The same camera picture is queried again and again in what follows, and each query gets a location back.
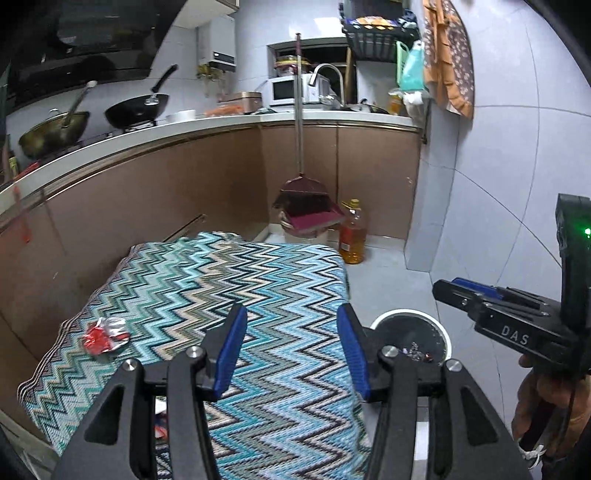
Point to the zigzag knitted table cloth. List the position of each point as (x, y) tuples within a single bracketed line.
[(277, 286)]

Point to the white plastic bag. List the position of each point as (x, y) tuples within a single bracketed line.
[(418, 102)]

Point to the person's right hand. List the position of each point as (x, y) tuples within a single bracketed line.
[(524, 406)]

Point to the steel kitchen faucet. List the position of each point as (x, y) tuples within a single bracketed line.
[(330, 71)]

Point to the brown box appliance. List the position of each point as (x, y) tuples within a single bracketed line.
[(242, 102)]

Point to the white bucket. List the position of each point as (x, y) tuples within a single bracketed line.
[(314, 236)]

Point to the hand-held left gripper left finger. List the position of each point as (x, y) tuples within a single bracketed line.
[(231, 350)]

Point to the black frying pan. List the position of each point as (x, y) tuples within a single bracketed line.
[(134, 110)]

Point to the white trash bin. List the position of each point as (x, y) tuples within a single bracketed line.
[(406, 327)]

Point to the brown kitchen base cabinets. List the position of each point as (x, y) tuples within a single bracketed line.
[(184, 180)]

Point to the black dish rack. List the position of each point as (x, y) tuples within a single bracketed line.
[(374, 41)]

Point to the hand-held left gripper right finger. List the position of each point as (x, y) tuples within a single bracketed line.
[(353, 350)]

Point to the small yellow bottle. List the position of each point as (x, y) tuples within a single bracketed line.
[(395, 104)]

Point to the black range hood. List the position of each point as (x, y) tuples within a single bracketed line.
[(92, 69)]

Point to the white bowl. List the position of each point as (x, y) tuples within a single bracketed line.
[(181, 115)]

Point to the white water heater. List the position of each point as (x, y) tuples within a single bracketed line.
[(219, 41)]

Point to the yellow cooking oil bottle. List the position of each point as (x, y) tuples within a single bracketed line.
[(353, 235)]

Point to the green cutting board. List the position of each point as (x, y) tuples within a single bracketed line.
[(400, 57)]

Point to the black gas stove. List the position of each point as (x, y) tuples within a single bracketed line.
[(115, 134)]

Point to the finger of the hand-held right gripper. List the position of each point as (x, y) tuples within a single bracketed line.
[(455, 297), (489, 290)]

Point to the glass lidded pot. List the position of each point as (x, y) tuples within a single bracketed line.
[(291, 64)]

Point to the red cabinet ornament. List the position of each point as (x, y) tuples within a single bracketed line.
[(24, 235)]

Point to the steel wok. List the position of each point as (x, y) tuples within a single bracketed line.
[(51, 136)]

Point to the teal cutting board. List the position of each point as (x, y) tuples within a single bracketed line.
[(413, 69)]

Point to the orange patterned cloth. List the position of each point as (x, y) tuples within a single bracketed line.
[(450, 60)]

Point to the red foil wrapper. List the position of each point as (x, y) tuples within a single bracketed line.
[(104, 339)]

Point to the steel ladle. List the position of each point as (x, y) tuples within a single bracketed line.
[(76, 104)]

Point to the white kitchen countertop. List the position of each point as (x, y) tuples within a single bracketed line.
[(184, 131)]

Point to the white microwave oven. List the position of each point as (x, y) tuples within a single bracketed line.
[(286, 91)]

